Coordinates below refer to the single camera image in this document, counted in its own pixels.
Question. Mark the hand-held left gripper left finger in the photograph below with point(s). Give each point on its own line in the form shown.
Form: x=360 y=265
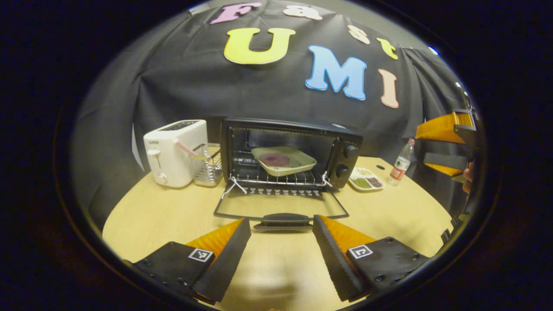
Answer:
x=229 y=263

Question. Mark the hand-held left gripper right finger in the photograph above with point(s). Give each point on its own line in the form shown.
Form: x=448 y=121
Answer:
x=335 y=263

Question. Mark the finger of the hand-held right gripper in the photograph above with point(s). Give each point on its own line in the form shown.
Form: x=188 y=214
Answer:
x=440 y=128
x=445 y=160

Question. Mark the cream square plate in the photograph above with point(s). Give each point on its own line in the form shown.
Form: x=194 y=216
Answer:
x=300 y=162

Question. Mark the pink ham slice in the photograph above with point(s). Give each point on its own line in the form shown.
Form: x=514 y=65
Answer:
x=274 y=160

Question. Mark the black electric oven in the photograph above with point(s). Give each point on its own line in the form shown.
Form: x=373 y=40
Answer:
x=276 y=126

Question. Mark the clear plastic water bottle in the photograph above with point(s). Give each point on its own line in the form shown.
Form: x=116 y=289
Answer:
x=401 y=166

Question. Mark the pile of dark red beans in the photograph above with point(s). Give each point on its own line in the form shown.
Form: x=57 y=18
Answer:
x=375 y=182

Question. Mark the pile of yellow soybeans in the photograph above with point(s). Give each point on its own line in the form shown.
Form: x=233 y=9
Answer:
x=365 y=172

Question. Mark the pile of green mung beans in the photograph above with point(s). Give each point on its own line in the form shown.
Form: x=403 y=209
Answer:
x=362 y=183

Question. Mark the white divided dish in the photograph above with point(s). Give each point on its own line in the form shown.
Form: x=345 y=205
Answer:
x=355 y=173

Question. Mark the white toaster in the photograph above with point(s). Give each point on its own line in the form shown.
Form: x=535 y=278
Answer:
x=173 y=160

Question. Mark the pink striped stick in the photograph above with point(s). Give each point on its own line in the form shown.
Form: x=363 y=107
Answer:
x=185 y=149

